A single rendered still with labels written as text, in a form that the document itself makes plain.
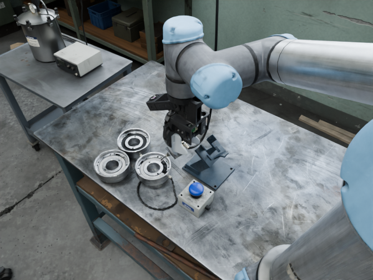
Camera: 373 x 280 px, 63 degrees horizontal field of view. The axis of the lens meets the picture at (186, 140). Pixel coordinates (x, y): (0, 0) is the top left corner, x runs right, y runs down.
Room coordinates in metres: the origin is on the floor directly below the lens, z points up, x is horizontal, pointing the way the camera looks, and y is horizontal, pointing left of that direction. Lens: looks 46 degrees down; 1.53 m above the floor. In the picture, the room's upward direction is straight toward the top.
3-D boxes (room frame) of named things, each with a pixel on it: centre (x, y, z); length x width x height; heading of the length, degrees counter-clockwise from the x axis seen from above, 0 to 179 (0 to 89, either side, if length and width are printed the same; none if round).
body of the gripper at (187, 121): (0.53, 0.00, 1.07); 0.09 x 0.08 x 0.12; 51
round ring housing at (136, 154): (0.67, 0.17, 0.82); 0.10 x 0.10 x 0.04
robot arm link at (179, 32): (0.53, 0.01, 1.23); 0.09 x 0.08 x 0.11; 26
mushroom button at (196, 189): (0.46, -0.03, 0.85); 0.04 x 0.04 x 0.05
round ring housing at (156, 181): (0.56, 0.10, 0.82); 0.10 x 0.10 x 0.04
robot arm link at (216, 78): (0.45, -0.05, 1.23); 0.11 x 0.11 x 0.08; 26
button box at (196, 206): (0.46, -0.03, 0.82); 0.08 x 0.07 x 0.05; 52
